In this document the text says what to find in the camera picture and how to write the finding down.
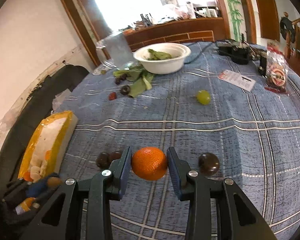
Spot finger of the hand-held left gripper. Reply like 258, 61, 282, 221
25, 179, 53, 198
31, 190, 59, 209

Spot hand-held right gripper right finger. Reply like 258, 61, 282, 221
166, 147, 278, 240

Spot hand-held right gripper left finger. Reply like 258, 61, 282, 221
20, 146, 133, 240

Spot pale apple slice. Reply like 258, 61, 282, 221
30, 165, 47, 180

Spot yellow foam box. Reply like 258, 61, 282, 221
17, 110, 78, 183

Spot dark red jujube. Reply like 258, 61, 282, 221
109, 151, 123, 164
96, 152, 110, 169

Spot dark purple passion fruit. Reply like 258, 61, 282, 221
198, 152, 220, 176

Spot green grape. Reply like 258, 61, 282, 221
196, 90, 211, 105

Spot leafy greens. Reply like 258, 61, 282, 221
112, 65, 155, 98

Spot black chair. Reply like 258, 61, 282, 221
0, 65, 90, 230

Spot white bowl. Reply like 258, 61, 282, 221
133, 42, 192, 75

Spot white and red paper card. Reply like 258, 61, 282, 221
217, 69, 256, 92

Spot green leaf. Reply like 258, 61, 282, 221
147, 49, 173, 61

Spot black electronic device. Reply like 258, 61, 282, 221
215, 39, 253, 65

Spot black power adapter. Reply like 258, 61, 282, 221
258, 55, 267, 76

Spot wooden counter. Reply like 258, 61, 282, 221
122, 17, 230, 52

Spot clear snack packet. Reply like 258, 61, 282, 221
264, 40, 289, 94

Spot wooden stair railing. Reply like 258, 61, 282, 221
284, 12, 300, 60

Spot black jacket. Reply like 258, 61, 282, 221
280, 16, 297, 43

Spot wooden door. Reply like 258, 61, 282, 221
251, 0, 282, 42

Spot black cable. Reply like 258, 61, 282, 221
185, 41, 218, 64

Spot green bamboo wall decal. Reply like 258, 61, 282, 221
219, 0, 244, 40

